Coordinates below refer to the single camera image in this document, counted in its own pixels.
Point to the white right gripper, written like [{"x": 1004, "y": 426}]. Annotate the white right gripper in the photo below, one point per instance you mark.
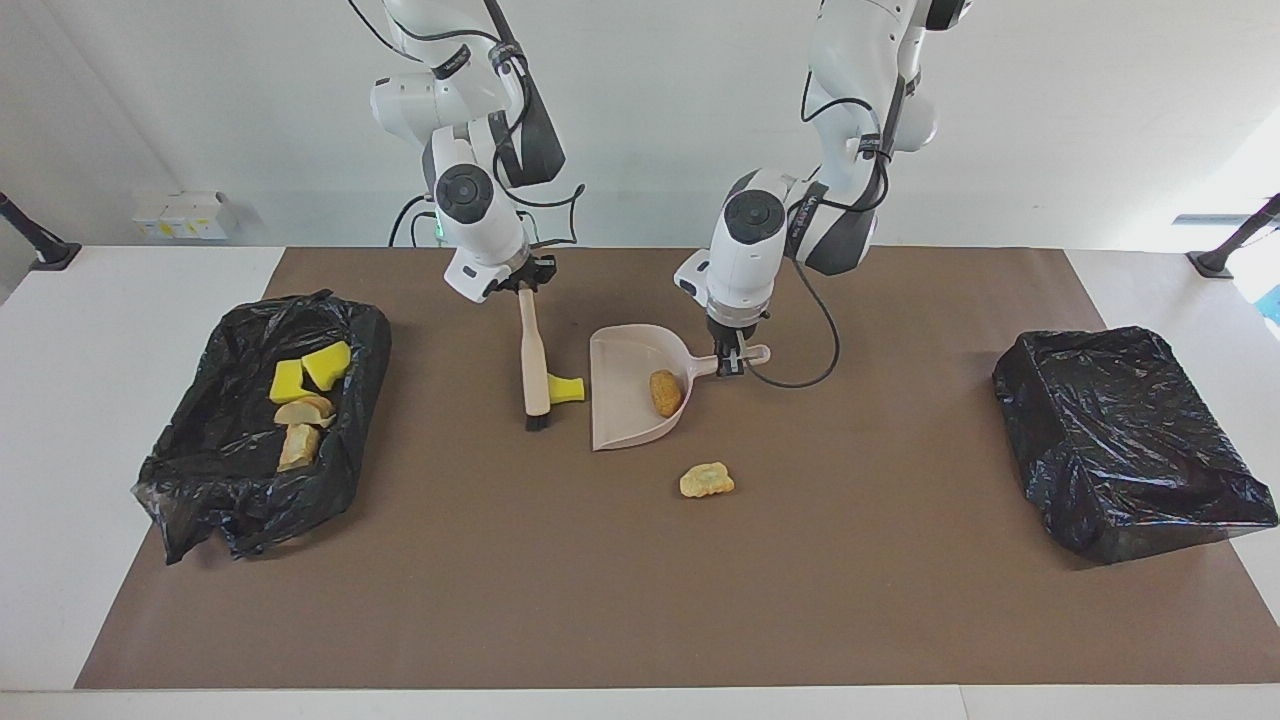
[{"x": 480, "y": 275}]

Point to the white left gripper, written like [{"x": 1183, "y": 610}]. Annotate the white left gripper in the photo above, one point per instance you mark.
[{"x": 692, "y": 275}]

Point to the brown fried nugget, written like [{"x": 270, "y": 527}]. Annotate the brown fried nugget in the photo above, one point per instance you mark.
[{"x": 666, "y": 393}]

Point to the beige plastic dustpan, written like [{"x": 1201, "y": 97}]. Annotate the beige plastic dustpan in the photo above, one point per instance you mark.
[{"x": 625, "y": 385}]

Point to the yellow sponge piece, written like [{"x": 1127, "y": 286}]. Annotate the yellow sponge piece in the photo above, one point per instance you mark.
[
  {"x": 568, "y": 389},
  {"x": 287, "y": 381},
  {"x": 327, "y": 365}
]

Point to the pale beige bread chunk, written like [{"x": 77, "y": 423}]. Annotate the pale beige bread chunk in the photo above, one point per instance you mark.
[{"x": 707, "y": 480}]

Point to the striped croissant piece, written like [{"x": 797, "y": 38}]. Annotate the striped croissant piece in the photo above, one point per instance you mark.
[
  {"x": 299, "y": 447},
  {"x": 305, "y": 410}
]

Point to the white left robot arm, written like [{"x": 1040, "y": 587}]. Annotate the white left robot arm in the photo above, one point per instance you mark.
[{"x": 850, "y": 60}]

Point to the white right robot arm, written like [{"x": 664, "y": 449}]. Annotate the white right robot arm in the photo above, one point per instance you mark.
[{"x": 470, "y": 220}]

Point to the black bag lined bin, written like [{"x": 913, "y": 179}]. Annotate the black bag lined bin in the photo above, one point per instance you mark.
[
  {"x": 1120, "y": 440},
  {"x": 220, "y": 480}
]

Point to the brown table mat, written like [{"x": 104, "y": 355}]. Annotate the brown table mat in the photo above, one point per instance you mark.
[{"x": 600, "y": 600}]

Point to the blue object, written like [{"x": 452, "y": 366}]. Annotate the blue object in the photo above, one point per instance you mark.
[{"x": 1272, "y": 305}]

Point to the white wall socket box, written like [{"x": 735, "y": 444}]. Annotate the white wall socket box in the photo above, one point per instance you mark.
[{"x": 185, "y": 215}]

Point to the black camera stand post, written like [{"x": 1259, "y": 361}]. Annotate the black camera stand post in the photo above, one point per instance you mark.
[
  {"x": 1220, "y": 260},
  {"x": 45, "y": 250}
]

